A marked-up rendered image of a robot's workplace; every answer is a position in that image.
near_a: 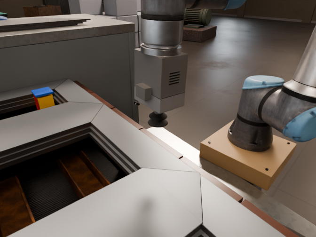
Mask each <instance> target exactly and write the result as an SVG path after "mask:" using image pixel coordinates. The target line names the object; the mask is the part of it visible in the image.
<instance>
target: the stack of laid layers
mask: <svg viewBox="0 0 316 237"><path fill-rule="evenodd" d="M52 91H53V92H54V93H53V94H52V95H53V99H54V101H55V102H56V103H57V104H62V103H67V102H68V101H67V100H66V99H65V98H63V97H62V96H61V95H60V94H59V93H58V92H57V91H56V90H55V89H52ZM34 105H36V103H35V100H34V95H33V94H31V95H26V96H21V97H17V98H13V99H9V100H4V101H1V102H0V114H2V113H6V112H10V111H15V110H18V109H22V108H26V107H30V106H34ZM88 137H90V138H91V139H92V140H93V141H94V142H95V143H96V144H97V145H98V146H99V147H100V148H101V149H102V150H103V151H104V152H105V153H106V154H107V155H108V156H109V157H110V158H111V159H112V160H113V161H114V162H115V163H116V164H117V165H118V166H119V167H120V168H121V169H122V170H123V171H124V172H125V173H126V174H127V175H129V174H131V173H133V172H135V171H137V170H139V169H141V168H140V167H139V166H138V165H137V164H136V163H134V162H133V161H132V160H131V159H130V158H129V157H128V156H127V155H126V154H125V153H124V152H122V151H121V150H120V149H119V148H118V147H117V146H116V145H115V144H114V143H113V142H111V141H110V140H109V139H108V138H107V137H106V136H105V135H104V134H103V133H102V132H101V131H99V130H98V129H97V128H96V127H95V126H94V125H93V124H92V123H91V122H89V123H86V124H83V125H80V126H77V127H74V128H71V129H68V130H65V131H62V132H59V133H57V134H53V135H50V136H47V137H44V138H41V139H38V140H35V141H32V142H29V143H26V144H23V145H20V146H17V147H14V148H11V149H8V150H5V151H2V152H0V170H1V169H4V168H7V167H9V166H12V165H15V164H18V163H21V162H23V161H26V160H29V159H31V158H34V157H37V156H40V155H42V154H45V153H48V152H50V151H53V150H56V149H58V148H61V147H64V146H67V145H69V144H72V143H75V142H78V141H81V140H83V139H86V138H88ZM186 237H215V236H214V235H213V234H212V233H211V232H210V231H209V230H207V229H206V228H205V227H204V226H203V224H201V225H199V226H198V227H197V228H196V229H194V230H193V231H192V232H191V233H189V234H188V235H187V236H186Z"/></svg>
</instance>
